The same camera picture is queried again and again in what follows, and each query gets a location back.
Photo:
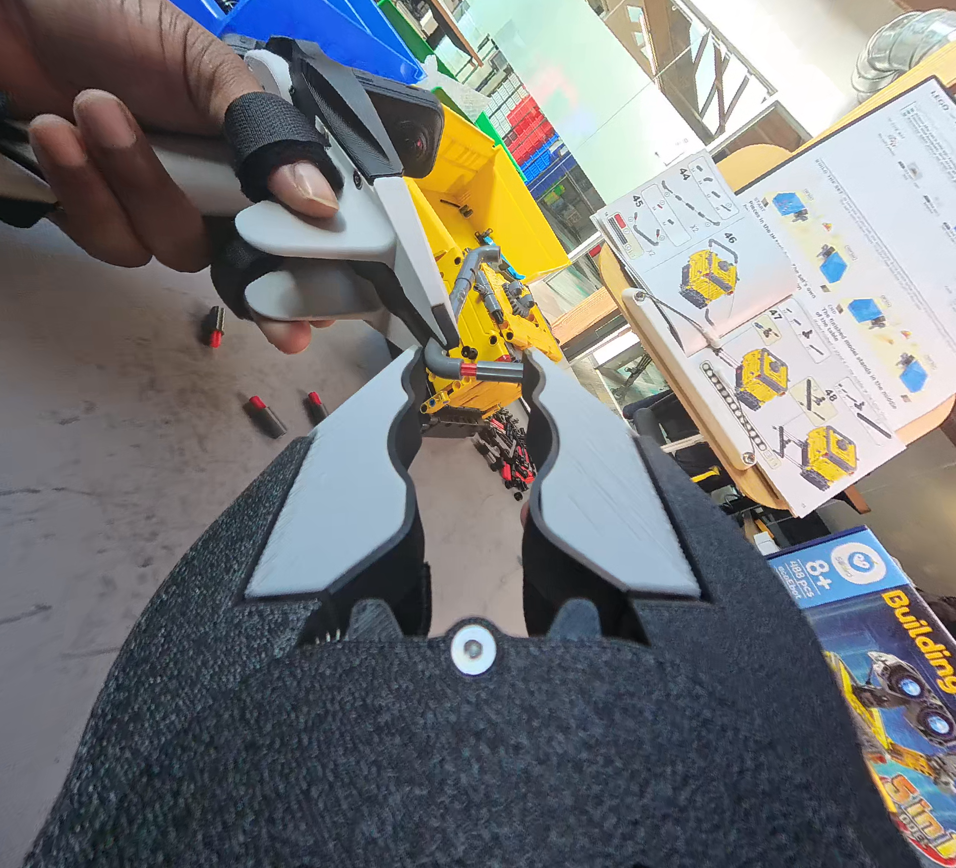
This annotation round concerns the black lego axle with connector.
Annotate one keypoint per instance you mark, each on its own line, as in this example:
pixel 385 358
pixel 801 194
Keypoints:
pixel 455 205

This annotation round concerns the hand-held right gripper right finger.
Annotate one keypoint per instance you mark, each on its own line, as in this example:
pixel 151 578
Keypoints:
pixel 612 509

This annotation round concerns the white and wooden book stand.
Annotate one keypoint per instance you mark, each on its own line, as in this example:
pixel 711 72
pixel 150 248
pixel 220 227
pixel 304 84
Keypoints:
pixel 665 352

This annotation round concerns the yellow ribbon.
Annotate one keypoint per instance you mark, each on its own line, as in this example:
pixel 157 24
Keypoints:
pixel 706 474

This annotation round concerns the grey lego elbow with axle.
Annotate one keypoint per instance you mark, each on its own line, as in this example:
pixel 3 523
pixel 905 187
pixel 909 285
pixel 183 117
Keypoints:
pixel 467 274

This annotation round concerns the black office chair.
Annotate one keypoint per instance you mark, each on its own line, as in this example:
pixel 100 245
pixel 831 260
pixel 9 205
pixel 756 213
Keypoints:
pixel 657 427

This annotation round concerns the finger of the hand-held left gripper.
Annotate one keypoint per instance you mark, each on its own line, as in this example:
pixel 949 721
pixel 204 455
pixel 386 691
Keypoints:
pixel 414 248

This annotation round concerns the blue and black lego piece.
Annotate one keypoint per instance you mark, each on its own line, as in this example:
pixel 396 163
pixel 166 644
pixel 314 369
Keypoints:
pixel 485 238

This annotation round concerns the silver ventilation duct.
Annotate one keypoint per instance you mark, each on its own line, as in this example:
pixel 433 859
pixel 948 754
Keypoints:
pixel 896 46

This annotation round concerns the yellow plastic bin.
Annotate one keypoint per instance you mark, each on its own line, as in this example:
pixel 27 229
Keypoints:
pixel 478 166

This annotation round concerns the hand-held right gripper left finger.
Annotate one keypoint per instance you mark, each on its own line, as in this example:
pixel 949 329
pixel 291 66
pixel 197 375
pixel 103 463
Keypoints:
pixel 336 509

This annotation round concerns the red and blue drawer cabinet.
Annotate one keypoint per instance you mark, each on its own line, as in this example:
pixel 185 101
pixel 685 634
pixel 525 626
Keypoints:
pixel 523 128

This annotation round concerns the green plastic bin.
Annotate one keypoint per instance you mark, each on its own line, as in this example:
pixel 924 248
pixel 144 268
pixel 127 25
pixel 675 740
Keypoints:
pixel 403 28

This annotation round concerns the blue lego kit box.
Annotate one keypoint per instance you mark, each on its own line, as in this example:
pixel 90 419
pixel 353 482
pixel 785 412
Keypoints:
pixel 896 659

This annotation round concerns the yellow lego vehicle model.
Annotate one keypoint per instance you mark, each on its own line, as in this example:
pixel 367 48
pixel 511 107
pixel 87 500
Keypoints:
pixel 538 341

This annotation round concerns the pile of red black pins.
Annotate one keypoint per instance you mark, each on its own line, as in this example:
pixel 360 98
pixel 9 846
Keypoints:
pixel 508 450

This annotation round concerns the clear bubble wrap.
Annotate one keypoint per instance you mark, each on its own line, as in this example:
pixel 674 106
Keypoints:
pixel 455 91

